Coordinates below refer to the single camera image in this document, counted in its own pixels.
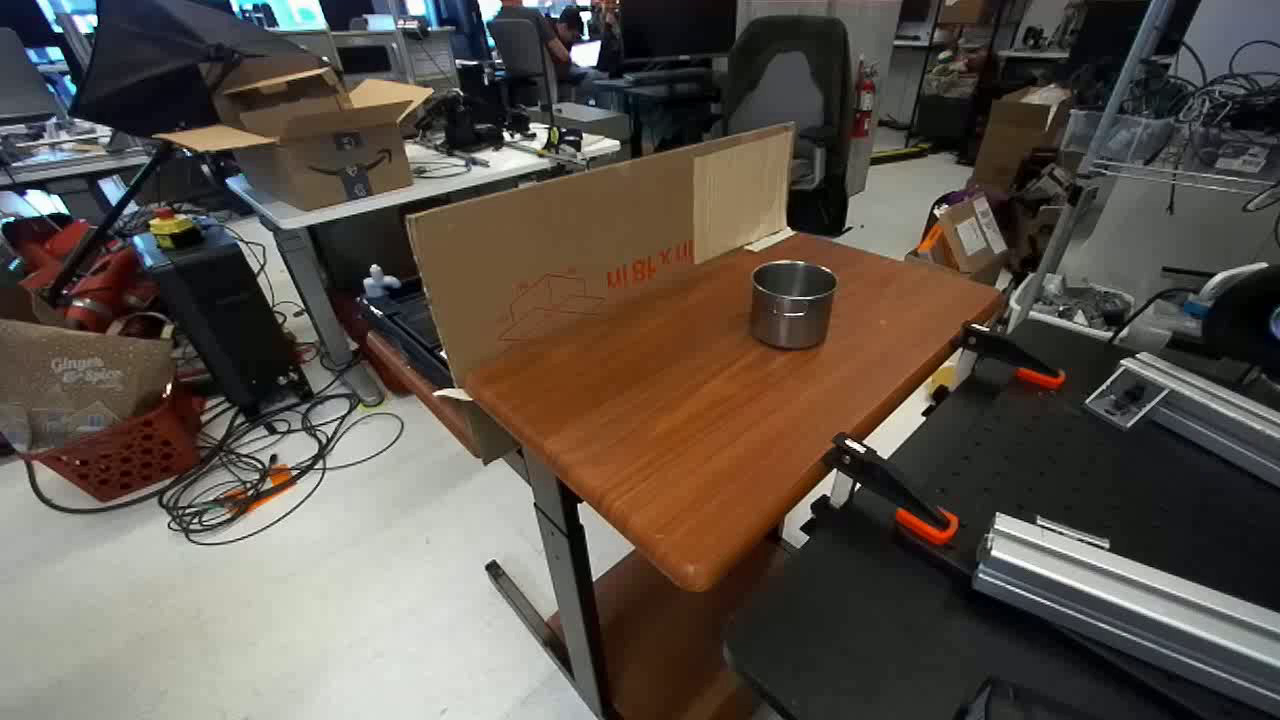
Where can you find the stainless steel pot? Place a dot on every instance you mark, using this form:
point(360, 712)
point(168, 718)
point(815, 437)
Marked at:
point(795, 321)

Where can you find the brown cardboard panel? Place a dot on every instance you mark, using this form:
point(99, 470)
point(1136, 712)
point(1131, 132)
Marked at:
point(561, 253)

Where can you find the light wood panel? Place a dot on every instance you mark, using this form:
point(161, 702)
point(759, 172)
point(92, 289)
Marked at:
point(740, 190)

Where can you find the grey metal table leg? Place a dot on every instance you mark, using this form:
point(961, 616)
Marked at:
point(573, 575)

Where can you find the white office desk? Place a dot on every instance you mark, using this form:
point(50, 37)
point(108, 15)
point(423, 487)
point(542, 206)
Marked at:
point(442, 172)

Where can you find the black orange bar clamp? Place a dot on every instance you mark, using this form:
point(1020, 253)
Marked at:
point(1017, 355)
point(899, 499)

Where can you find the black office chair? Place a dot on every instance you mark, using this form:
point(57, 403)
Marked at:
point(786, 83)

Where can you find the red fire extinguisher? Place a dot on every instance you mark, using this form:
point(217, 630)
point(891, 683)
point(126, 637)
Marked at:
point(867, 101)

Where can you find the small labelled cardboard box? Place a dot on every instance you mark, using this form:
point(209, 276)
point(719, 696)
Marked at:
point(967, 238)

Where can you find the open cardboard shipping box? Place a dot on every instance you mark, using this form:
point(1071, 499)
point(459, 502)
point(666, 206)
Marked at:
point(327, 162)

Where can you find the black controller box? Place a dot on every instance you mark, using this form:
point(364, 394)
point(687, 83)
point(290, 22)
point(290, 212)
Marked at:
point(227, 321)

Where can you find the tall closed cardboard box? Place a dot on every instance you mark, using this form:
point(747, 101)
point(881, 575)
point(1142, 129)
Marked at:
point(1017, 143)

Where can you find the black perforated breadboard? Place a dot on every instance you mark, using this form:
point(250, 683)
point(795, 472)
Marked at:
point(1066, 465)

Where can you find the yellow red emergency stop button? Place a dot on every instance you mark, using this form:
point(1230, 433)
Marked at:
point(175, 226)

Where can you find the red plastic basket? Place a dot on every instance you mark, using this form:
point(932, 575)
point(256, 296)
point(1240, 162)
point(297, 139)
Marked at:
point(126, 457)

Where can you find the plain aluminium extrusion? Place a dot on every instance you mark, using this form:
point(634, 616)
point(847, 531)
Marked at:
point(1133, 604)

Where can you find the black studio light softbox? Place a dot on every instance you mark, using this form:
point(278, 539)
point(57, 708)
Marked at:
point(161, 60)

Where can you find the brown paper bag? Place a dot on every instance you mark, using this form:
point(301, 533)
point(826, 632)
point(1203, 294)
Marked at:
point(72, 382)

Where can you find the aluminium extrusion with end plate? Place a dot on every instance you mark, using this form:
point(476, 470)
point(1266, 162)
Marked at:
point(1221, 417)

